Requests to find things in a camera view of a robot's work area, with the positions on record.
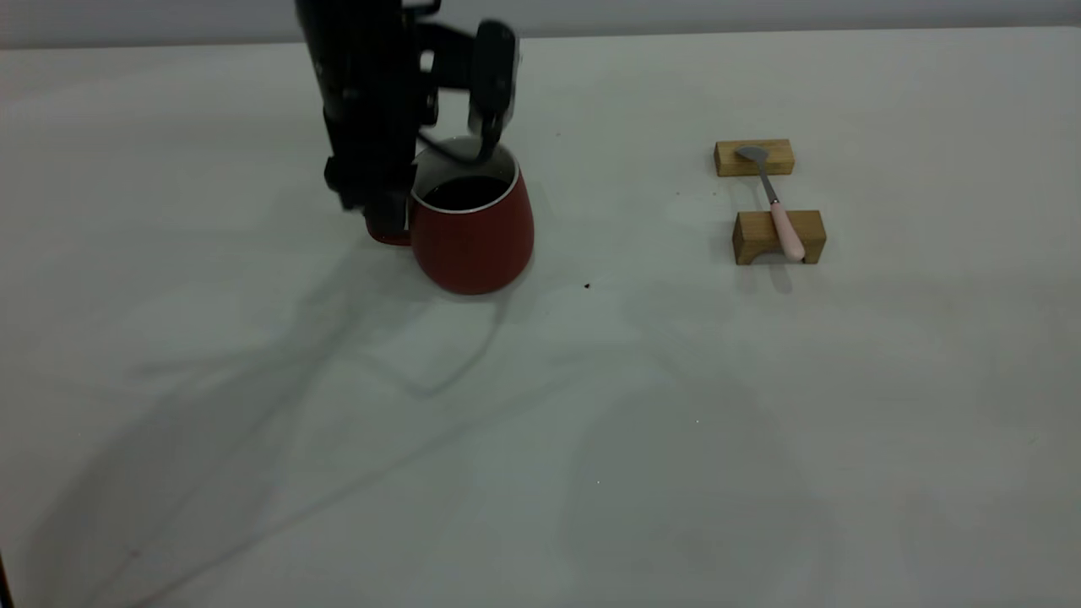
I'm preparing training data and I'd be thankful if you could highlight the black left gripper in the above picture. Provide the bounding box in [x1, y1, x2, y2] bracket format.
[314, 17, 474, 246]

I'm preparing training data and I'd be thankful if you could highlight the red ceramic mug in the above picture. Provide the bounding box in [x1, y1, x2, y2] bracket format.
[365, 139, 535, 296]

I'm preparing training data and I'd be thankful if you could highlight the pink handled metal spoon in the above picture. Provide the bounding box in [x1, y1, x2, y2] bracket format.
[736, 146, 807, 263]

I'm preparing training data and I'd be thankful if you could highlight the arched wooden block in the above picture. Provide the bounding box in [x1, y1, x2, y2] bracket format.
[731, 209, 828, 267]

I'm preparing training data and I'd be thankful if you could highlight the flat rectangular wooden block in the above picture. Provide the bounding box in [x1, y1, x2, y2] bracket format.
[714, 139, 796, 178]

